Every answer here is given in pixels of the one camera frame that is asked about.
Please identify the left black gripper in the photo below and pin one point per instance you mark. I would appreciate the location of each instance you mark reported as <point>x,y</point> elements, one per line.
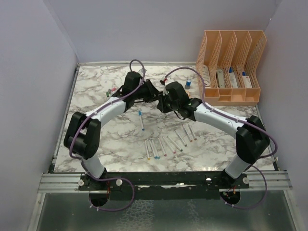
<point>152,92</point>

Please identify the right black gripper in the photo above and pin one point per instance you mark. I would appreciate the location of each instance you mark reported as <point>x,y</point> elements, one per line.
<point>160,106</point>

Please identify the brown cap marker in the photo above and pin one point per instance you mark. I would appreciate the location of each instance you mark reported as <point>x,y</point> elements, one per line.
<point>192,132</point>

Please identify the pink cap marker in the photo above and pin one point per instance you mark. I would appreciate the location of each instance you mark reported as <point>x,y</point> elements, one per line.
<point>169,145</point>

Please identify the magenta cap marker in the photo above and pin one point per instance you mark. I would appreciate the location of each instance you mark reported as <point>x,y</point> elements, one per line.
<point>162,147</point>

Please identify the light blue cap marker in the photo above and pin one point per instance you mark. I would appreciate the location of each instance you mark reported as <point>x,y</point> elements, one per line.
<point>155,149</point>

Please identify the green cap marker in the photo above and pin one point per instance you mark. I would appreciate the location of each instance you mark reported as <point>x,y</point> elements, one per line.
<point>147,150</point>

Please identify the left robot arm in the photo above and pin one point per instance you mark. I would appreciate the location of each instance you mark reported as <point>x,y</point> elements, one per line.
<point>83,134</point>

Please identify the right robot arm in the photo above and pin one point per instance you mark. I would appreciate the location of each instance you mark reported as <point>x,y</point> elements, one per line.
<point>250,138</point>

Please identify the blue grey round stamp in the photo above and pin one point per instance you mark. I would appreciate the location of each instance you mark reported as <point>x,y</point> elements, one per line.
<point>188,84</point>

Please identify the peach plastic file organizer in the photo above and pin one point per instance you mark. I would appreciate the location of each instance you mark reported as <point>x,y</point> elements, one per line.
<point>233,51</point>

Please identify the white box in organizer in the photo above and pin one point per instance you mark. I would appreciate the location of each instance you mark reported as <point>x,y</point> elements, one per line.
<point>246,80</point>

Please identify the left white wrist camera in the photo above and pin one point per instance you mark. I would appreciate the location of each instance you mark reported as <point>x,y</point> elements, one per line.
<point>142,72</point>

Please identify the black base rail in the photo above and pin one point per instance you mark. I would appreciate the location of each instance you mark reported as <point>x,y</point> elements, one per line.
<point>122,186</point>

